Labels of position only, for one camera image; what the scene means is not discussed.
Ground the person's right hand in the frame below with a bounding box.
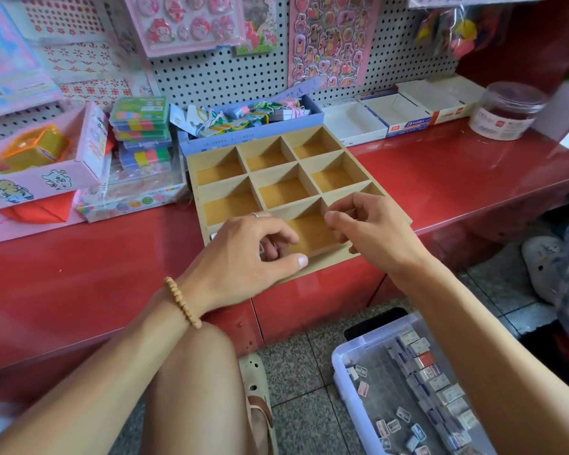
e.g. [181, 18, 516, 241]
[323, 190, 436, 282]

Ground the round clear plastic jar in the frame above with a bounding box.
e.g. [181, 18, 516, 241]
[468, 82, 550, 142]

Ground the wooden compartment tray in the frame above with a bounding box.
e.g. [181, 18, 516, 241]
[184, 124, 415, 286]

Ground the stack of colourful packs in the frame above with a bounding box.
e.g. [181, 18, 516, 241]
[108, 96, 174, 173]

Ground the person's left cream clog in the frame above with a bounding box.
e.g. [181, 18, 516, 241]
[238, 352, 279, 455]

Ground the person's right forearm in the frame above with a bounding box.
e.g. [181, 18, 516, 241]
[396, 255, 569, 455]

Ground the red display counter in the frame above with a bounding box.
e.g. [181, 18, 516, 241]
[0, 116, 569, 413]

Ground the pile of boxed erasers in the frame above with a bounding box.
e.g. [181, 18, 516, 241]
[348, 363, 425, 455]

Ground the pastel cartoon sticker pack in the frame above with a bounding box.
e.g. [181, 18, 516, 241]
[0, 0, 64, 118]

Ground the row of erasers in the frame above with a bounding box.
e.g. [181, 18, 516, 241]
[388, 325, 482, 455]

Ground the person's left hand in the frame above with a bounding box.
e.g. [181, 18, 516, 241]
[174, 212, 310, 319]

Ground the clear plastic storage bin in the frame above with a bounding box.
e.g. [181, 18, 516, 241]
[331, 312, 500, 455]

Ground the blue box of trinkets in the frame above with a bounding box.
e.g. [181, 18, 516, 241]
[169, 78, 326, 156]

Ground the person's left leg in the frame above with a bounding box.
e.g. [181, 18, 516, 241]
[141, 321, 258, 455]

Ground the person's left forearm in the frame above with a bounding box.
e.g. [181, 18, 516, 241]
[0, 293, 202, 455]

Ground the white tray box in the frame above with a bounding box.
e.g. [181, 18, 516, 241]
[357, 90, 436, 139]
[395, 75, 487, 127]
[321, 99, 389, 149]

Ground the red patterned sticker sheet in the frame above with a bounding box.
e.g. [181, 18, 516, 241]
[23, 0, 155, 101]

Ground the white pegboard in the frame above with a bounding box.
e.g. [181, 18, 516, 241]
[0, 0, 461, 138]

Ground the beaded wooden bracelet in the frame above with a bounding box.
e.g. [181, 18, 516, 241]
[163, 274, 204, 330]

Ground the pink tray of trinkets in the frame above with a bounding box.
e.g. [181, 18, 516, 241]
[0, 101, 111, 248]

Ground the pink sticker pack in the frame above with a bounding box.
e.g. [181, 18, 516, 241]
[122, 0, 248, 59]
[286, 0, 386, 92]

